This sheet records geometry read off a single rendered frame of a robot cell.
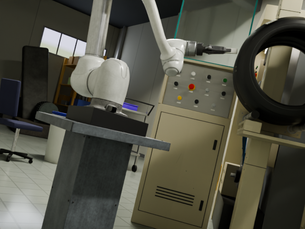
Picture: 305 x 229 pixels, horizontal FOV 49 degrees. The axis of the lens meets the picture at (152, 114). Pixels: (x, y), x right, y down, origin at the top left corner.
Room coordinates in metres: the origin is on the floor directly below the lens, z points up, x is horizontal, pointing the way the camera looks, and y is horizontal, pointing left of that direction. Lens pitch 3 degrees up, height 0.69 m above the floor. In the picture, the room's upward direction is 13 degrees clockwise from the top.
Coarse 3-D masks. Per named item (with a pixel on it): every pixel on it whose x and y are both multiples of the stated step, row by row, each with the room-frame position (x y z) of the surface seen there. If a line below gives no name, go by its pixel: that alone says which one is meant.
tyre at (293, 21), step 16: (256, 32) 1.84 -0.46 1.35; (272, 32) 1.80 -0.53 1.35; (288, 32) 2.03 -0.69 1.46; (304, 32) 1.98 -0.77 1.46; (256, 48) 1.81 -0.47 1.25; (304, 48) 2.04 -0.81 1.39; (240, 64) 1.85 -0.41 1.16; (240, 80) 1.85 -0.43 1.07; (256, 80) 1.80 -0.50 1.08; (240, 96) 1.95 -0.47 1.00; (256, 96) 1.80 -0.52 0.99; (272, 112) 1.80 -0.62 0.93; (288, 112) 1.78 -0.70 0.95; (304, 112) 1.76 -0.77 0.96
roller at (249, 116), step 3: (252, 111) 1.83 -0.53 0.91; (255, 111) 1.82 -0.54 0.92; (249, 114) 1.90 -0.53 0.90; (252, 114) 1.82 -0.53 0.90; (255, 114) 1.82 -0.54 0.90; (258, 114) 1.82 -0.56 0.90; (246, 117) 2.01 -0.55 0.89; (249, 117) 1.91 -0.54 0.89; (252, 117) 1.82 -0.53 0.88; (255, 117) 1.82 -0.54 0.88
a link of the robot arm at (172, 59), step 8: (144, 0) 1.78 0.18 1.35; (152, 0) 1.78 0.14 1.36; (152, 8) 1.78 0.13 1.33; (152, 16) 1.79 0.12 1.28; (152, 24) 1.80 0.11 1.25; (160, 24) 1.80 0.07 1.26; (160, 32) 1.80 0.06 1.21; (160, 40) 1.81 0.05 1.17; (160, 48) 1.83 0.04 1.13; (168, 48) 1.83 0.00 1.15; (160, 56) 1.88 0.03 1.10; (168, 56) 1.84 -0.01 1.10; (176, 56) 1.84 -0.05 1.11; (168, 64) 1.83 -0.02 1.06; (176, 64) 1.83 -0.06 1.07; (168, 72) 1.85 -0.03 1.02; (176, 72) 1.85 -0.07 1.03
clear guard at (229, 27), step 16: (192, 0) 2.54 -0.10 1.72; (208, 0) 2.52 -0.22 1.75; (224, 0) 2.50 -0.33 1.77; (240, 0) 2.48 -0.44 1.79; (256, 0) 2.46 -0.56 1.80; (192, 16) 2.53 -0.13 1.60; (208, 16) 2.51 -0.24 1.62; (224, 16) 2.49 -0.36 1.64; (240, 16) 2.48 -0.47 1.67; (176, 32) 2.54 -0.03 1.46; (192, 32) 2.53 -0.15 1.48; (208, 32) 2.51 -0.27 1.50; (224, 32) 2.49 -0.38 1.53; (240, 32) 2.47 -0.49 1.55; (240, 48) 2.47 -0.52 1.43; (224, 64) 2.48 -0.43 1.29
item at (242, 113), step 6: (240, 114) 2.17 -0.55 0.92; (246, 114) 2.16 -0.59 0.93; (240, 120) 2.17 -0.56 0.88; (252, 120) 2.15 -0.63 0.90; (258, 120) 2.15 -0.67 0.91; (264, 126) 2.14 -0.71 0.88; (270, 126) 2.13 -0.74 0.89; (276, 126) 2.13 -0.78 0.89; (282, 126) 2.12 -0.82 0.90; (288, 126) 2.11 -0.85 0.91; (276, 132) 2.13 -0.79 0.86; (282, 132) 2.12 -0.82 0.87; (288, 132) 2.12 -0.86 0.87; (294, 132) 2.11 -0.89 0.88; (300, 132) 2.10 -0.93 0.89
